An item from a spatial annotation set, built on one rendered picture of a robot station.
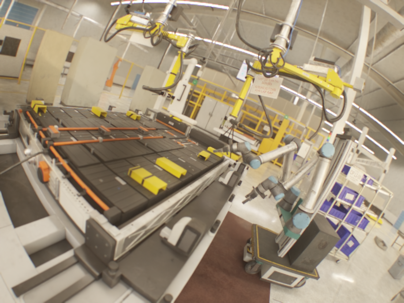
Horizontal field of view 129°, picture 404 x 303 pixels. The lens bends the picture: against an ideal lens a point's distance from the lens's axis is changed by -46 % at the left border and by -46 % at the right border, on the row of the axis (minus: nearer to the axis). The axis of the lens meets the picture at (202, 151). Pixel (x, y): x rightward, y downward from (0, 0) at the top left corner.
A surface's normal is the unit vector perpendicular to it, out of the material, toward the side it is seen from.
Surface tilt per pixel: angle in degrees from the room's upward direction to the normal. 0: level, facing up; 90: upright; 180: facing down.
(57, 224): 0
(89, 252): 0
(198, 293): 0
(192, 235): 90
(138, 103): 90
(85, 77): 90
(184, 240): 90
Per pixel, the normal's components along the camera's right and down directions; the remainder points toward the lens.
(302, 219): -0.59, 0.04
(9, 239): 0.40, -0.89
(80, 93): 0.85, 0.45
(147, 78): -0.34, 0.10
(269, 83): -0.72, -0.14
